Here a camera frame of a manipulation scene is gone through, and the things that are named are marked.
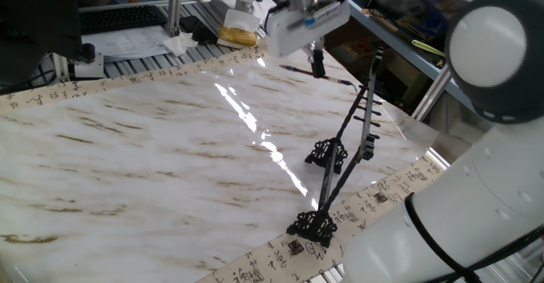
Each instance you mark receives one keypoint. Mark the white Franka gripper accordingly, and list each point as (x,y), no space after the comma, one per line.
(285,36)

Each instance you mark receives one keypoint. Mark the white crumpled tissue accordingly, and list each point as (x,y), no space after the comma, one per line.
(178,45)

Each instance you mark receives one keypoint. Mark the brown calligraphy brush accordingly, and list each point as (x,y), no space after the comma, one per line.
(297,70)

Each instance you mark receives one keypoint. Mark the white mount black knob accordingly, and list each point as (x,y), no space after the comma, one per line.
(89,68)

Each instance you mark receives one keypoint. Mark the dark box coloured print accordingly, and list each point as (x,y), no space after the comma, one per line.
(357,47)

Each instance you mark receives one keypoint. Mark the grey shelf rail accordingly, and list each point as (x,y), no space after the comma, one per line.
(395,41)

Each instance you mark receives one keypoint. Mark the white paper stack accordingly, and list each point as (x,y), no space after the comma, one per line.
(127,43)

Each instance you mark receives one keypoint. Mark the aluminium upright post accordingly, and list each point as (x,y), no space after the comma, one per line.
(174,2)

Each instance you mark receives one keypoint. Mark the yellow green tool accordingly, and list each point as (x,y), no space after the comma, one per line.
(425,47)

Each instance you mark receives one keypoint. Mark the black computer keyboard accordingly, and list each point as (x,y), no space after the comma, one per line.
(119,19)

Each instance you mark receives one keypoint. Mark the glossy marble pattern mat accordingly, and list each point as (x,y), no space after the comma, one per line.
(127,181)

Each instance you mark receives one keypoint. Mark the silver camera box blue end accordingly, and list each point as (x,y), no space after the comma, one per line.
(323,17)

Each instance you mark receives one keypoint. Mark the aluminium frame leg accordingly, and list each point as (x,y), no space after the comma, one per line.
(429,98)

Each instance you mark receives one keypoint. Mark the black carved pen rack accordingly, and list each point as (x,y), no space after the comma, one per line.
(312,230)

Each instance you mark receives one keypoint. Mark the yellow packet white label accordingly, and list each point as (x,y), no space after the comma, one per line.
(238,34)

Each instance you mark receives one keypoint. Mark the beige calligraphy paper sheet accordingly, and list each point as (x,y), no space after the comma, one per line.
(64,91)

